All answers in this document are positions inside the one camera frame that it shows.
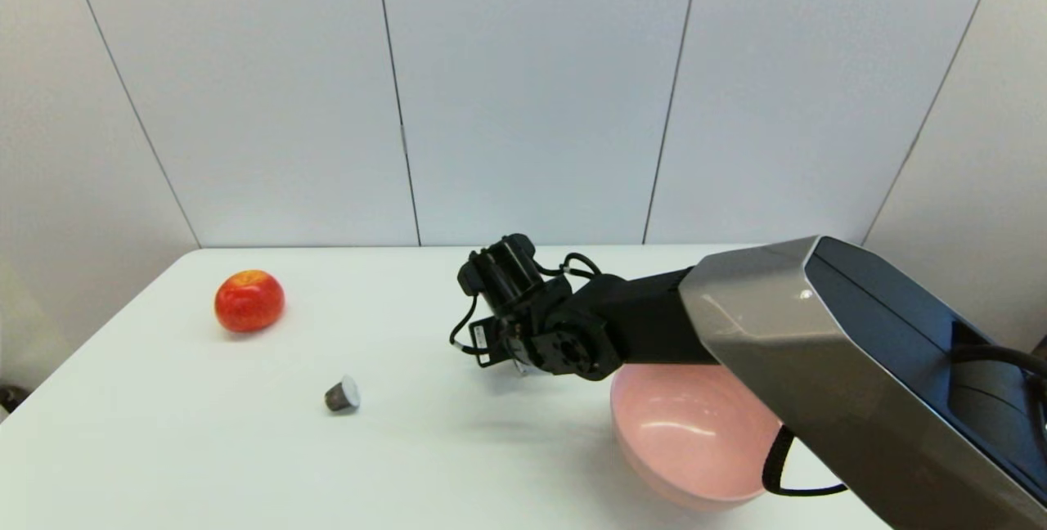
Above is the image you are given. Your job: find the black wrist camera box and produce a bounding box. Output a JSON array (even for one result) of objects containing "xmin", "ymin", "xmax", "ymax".
[{"xmin": 456, "ymin": 233, "xmax": 546, "ymax": 312}]

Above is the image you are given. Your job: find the black looping arm cable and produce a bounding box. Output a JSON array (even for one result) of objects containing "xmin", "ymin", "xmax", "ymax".
[{"xmin": 761, "ymin": 425, "xmax": 850, "ymax": 498}]

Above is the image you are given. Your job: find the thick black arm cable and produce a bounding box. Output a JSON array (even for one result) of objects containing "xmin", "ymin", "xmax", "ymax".
[{"xmin": 949, "ymin": 344, "xmax": 1047, "ymax": 382}]

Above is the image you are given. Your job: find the red apple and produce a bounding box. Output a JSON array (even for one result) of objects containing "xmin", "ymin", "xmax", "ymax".
[{"xmin": 214, "ymin": 270, "xmax": 286, "ymax": 334}]

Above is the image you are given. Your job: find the dark coffee capsule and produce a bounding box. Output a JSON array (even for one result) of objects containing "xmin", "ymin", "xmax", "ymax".
[{"xmin": 324, "ymin": 375, "xmax": 361, "ymax": 414}]

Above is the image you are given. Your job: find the thin black camera cable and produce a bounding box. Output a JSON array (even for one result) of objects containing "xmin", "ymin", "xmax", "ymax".
[{"xmin": 448, "ymin": 293, "xmax": 485, "ymax": 354}]

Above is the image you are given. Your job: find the pink bowl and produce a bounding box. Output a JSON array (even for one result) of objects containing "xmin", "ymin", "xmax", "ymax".
[{"xmin": 610, "ymin": 363, "xmax": 783, "ymax": 513}]

